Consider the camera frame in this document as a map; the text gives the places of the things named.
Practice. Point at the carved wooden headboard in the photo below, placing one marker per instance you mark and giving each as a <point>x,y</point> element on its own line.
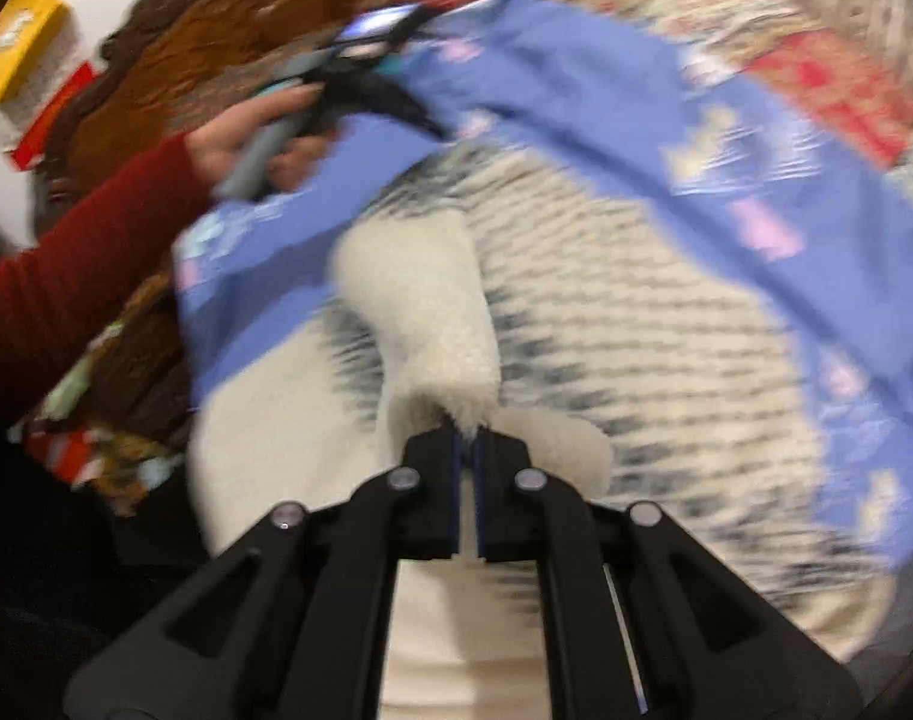
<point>201,52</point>

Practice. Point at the white fleece striped knit garment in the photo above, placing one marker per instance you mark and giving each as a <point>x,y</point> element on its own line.
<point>599,292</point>

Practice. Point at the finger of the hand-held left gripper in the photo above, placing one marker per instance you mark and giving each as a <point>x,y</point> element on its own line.
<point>396,106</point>

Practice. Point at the person's left forearm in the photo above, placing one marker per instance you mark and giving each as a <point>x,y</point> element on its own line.
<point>81,270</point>

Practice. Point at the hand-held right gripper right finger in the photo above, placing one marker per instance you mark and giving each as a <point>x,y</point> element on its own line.
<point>483,499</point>

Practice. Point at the brown floral blanket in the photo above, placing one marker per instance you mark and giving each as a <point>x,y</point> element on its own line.
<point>118,397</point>

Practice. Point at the person's left hand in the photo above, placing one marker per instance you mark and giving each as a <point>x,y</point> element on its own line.
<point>223,142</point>

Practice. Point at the red patchwork bedspread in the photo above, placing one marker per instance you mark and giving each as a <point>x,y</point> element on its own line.
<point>824,82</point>

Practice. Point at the blue printed cloth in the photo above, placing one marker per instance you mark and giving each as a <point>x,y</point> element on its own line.
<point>599,120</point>

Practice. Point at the red box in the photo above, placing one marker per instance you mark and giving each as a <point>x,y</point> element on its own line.
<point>47,120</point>

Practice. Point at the yellow box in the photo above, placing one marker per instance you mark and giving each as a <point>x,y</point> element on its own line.
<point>22,37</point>

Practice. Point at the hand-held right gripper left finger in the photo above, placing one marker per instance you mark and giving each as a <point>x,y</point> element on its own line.
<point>454,499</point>

